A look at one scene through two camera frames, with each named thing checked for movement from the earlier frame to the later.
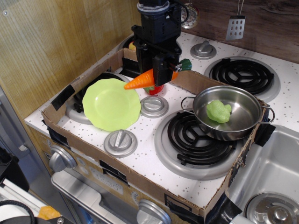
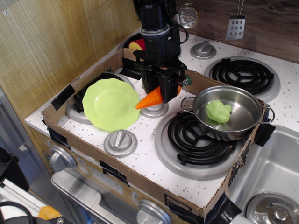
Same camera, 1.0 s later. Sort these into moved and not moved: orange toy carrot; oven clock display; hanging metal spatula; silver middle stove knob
Moved: orange toy carrot
Not moved: hanging metal spatula; silver middle stove knob; oven clock display
